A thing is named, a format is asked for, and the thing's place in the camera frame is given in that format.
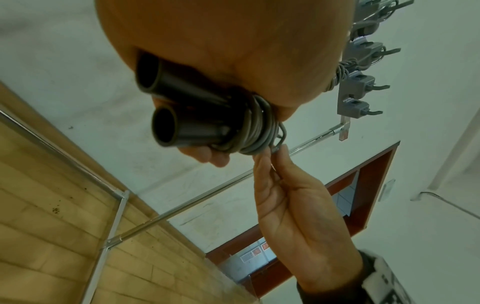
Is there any person's right forearm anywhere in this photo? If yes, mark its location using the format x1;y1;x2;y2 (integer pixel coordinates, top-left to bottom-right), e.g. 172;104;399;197
296;280;376;304

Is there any grey hanging display strip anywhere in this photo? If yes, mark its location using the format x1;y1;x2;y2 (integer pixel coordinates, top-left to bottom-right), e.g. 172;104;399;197
336;0;376;142

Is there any long metal rod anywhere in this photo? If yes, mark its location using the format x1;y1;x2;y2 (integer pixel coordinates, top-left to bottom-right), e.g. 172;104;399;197
100;124;345;248

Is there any metal frame bar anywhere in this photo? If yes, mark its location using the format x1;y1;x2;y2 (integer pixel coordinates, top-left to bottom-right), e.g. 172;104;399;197
0;109;131;304

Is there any white wall switch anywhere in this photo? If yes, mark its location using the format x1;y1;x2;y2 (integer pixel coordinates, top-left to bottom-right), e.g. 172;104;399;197
378;178;397;203

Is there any person's right hand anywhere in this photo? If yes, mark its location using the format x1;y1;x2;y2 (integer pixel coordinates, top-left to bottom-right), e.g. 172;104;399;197
252;144;365;293

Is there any dark wall cable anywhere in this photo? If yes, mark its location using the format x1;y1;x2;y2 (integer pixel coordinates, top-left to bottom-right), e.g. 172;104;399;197
409;191;480;221

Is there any person's left hand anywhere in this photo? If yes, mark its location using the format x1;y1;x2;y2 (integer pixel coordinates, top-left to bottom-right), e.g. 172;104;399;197
94;0;355;168

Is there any red door frame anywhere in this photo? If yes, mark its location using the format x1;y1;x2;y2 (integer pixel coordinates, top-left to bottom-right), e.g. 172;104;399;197
205;141;401;299

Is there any dark grey double-tube device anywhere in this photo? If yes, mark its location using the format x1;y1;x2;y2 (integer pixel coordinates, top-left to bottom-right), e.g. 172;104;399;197
135;52;248;149

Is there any white black wrist camera mount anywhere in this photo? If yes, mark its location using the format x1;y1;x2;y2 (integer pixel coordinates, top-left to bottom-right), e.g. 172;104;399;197
357;248;410;304

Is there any twisted grey cable bundle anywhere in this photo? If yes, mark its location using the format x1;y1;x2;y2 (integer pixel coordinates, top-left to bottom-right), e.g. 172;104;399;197
323;57;360;92

